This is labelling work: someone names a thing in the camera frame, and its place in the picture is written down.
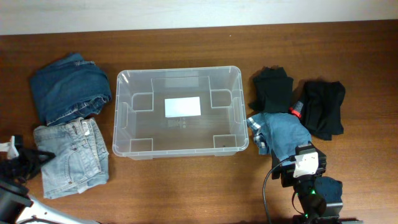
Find clear plastic storage bin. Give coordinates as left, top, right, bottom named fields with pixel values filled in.
left=112, top=66, right=249, bottom=160

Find black folded garment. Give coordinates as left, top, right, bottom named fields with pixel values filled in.
left=249, top=66, right=294, bottom=113

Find black garment with red tag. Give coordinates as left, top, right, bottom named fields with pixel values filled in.
left=289, top=81, right=346, bottom=141

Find white label in bin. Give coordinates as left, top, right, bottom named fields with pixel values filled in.
left=164, top=96, right=201, bottom=118

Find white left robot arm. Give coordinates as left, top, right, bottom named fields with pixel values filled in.
left=1, top=135, right=95, bottom=224

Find light blue jeans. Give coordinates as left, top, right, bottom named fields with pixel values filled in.
left=34, top=118, right=109, bottom=199

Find blue shirt with plaid cuffs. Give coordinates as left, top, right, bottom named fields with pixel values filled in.
left=247, top=113, right=312, bottom=160

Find dark blue jeans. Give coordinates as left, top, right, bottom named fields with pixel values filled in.
left=30, top=53, right=112, bottom=126

